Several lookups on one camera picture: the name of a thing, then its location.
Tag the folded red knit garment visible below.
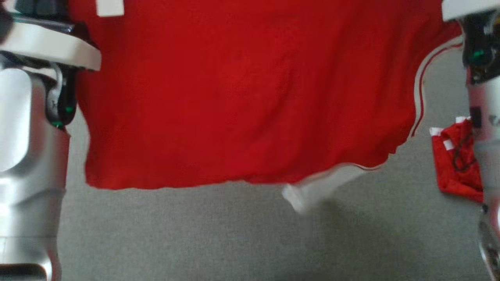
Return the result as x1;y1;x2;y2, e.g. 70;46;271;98
429;116;485;204

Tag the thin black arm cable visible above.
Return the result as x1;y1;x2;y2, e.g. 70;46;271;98
452;124;476;173

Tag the red and white sports jersey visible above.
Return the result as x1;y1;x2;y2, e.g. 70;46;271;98
68;0;465;215

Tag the large grey sofa seat cushion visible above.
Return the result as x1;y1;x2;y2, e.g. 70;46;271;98
57;34;500;281

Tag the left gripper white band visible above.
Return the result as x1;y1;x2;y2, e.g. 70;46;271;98
0;0;102;71

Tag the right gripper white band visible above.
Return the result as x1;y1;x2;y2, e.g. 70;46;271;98
441;0;500;22

